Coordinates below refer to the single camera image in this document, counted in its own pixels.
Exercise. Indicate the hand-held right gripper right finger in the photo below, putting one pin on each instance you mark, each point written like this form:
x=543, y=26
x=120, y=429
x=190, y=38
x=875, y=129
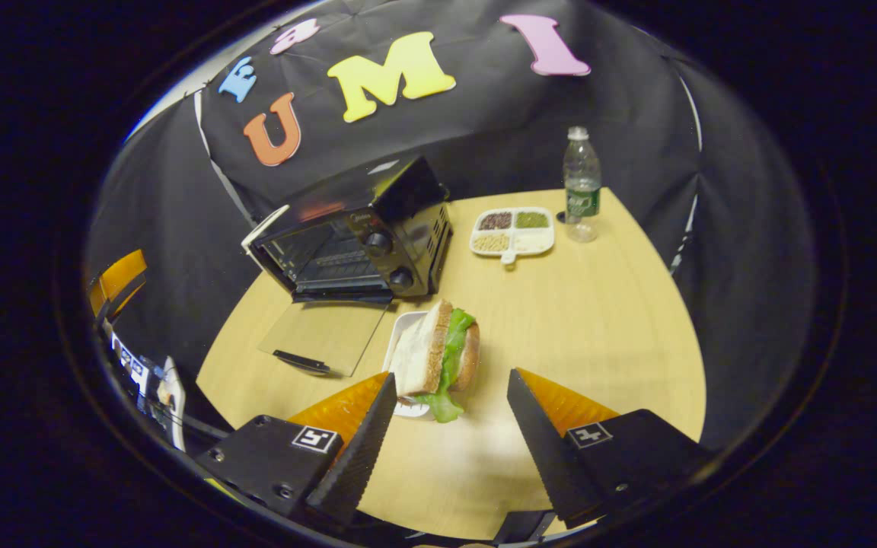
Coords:
x=545, y=449

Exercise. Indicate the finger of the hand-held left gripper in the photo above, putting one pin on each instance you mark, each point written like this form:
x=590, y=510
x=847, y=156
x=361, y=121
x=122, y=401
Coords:
x=119, y=278

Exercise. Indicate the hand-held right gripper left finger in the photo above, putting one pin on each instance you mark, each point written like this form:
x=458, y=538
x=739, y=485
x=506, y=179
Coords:
x=362, y=449

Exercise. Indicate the lettuce sandwich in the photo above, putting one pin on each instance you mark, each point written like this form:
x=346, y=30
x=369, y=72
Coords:
x=431, y=350

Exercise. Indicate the black electric oven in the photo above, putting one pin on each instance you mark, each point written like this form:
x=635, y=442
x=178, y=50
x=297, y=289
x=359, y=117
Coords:
x=408, y=221

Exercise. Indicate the white rectangular tray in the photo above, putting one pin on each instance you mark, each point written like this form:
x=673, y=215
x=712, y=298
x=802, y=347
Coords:
x=400, y=331

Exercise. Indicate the white divided grain plate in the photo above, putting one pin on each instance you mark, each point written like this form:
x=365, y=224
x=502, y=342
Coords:
x=534, y=242

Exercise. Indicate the clear plastic water bottle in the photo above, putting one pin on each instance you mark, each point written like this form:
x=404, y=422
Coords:
x=582, y=190

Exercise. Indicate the black backdrop cloth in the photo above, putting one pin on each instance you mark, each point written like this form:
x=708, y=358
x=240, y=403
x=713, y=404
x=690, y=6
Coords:
x=484, y=114

